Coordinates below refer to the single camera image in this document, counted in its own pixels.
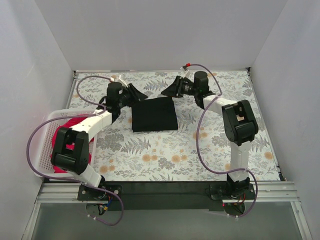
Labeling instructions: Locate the black t shirt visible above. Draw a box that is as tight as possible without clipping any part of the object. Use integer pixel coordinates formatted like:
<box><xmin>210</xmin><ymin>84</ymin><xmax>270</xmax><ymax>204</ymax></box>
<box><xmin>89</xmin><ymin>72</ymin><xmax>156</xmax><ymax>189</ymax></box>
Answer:
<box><xmin>131</xmin><ymin>97</ymin><xmax>178</xmax><ymax>133</ymax></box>

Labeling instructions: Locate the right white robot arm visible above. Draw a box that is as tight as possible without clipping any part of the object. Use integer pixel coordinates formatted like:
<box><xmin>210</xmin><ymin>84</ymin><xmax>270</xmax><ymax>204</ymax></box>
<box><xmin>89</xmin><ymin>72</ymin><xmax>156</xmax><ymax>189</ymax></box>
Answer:
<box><xmin>161</xmin><ymin>71</ymin><xmax>259</xmax><ymax>199</ymax></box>

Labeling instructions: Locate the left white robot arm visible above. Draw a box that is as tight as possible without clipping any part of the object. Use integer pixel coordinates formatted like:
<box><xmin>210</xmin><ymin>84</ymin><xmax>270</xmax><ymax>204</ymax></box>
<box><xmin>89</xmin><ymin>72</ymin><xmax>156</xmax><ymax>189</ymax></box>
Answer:
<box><xmin>51</xmin><ymin>82</ymin><xmax>148</xmax><ymax>200</ymax></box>

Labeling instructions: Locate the red t shirt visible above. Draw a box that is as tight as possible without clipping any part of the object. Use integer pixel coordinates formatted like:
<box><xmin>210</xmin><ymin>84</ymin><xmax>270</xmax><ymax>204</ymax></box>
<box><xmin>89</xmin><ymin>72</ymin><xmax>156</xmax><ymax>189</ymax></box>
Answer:
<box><xmin>51</xmin><ymin>116</ymin><xmax>93</xmax><ymax>175</ymax></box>

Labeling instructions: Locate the white plastic laundry basket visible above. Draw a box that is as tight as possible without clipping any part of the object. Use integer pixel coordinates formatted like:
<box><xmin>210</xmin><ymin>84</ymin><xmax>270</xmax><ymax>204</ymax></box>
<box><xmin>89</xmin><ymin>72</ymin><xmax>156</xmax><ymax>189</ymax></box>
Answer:
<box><xmin>31</xmin><ymin>108</ymin><xmax>94</xmax><ymax>179</ymax></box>

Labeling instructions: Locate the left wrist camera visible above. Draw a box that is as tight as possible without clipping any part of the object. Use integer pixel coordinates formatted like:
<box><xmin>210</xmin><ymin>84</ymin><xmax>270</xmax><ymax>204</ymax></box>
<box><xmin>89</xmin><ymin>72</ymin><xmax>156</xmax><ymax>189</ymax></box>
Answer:
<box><xmin>110</xmin><ymin>74</ymin><xmax>128</xmax><ymax>88</ymax></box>

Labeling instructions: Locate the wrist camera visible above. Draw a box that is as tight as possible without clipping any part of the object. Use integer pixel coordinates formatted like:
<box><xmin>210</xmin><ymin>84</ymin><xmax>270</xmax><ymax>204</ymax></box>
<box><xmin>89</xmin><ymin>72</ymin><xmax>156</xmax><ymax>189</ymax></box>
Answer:
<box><xmin>180</xmin><ymin>65</ymin><xmax>191</xmax><ymax>79</ymax></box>
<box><xmin>110</xmin><ymin>74</ymin><xmax>128</xmax><ymax>88</ymax></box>

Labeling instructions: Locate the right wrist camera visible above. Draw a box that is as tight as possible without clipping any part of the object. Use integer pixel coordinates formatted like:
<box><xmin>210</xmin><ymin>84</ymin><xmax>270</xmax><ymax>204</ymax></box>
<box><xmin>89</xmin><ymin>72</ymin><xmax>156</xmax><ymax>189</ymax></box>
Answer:
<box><xmin>180</xmin><ymin>65</ymin><xmax>191</xmax><ymax>79</ymax></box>

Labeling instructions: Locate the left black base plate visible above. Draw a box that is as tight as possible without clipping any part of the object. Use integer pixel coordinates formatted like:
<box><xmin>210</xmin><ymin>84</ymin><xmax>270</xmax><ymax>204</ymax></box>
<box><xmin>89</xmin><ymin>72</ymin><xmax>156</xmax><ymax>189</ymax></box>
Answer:
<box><xmin>76</xmin><ymin>183</ymin><xmax>122</xmax><ymax>216</ymax></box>

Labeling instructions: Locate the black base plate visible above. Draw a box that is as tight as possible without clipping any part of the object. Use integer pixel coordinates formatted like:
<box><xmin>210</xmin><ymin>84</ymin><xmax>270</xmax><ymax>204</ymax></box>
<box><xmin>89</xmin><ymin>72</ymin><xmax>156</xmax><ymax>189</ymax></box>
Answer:
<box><xmin>76</xmin><ymin>183</ymin><xmax>122</xmax><ymax>216</ymax></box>
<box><xmin>206</xmin><ymin>183</ymin><xmax>257</xmax><ymax>218</ymax></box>

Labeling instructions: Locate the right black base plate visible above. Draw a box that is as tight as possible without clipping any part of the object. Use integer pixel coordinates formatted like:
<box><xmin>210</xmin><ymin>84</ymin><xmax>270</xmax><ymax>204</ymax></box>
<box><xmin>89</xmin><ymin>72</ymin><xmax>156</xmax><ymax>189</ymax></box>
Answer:
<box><xmin>206</xmin><ymin>183</ymin><xmax>257</xmax><ymax>218</ymax></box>

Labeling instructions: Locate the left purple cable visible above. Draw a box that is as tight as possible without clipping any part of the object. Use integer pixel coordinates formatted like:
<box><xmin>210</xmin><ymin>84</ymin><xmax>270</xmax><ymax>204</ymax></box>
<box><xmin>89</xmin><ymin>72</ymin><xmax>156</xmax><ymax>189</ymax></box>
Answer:
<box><xmin>26</xmin><ymin>76</ymin><xmax>125</xmax><ymax>227</ymax></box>

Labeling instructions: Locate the aluminium frame rail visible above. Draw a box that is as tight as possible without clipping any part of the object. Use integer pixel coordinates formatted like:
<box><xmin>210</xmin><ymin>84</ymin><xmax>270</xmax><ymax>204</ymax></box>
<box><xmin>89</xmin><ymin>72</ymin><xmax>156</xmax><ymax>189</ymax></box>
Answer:
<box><xmin>36</xmin><ymin>181</ymin><xmax>300</xmax><ymax>203</ymax></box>

